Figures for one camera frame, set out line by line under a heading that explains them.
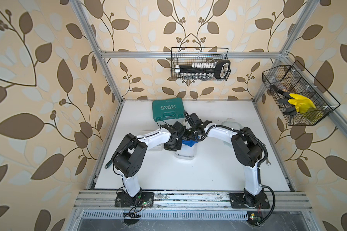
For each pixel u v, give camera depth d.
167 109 1.09
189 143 0.88
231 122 1.07
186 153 0.91
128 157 0.48
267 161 0.87
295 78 0.79
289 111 0.64
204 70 0.85
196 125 0.76
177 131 0.75
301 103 0.69
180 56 0.91
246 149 0.53
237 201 0.73
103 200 0.76
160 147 0.87
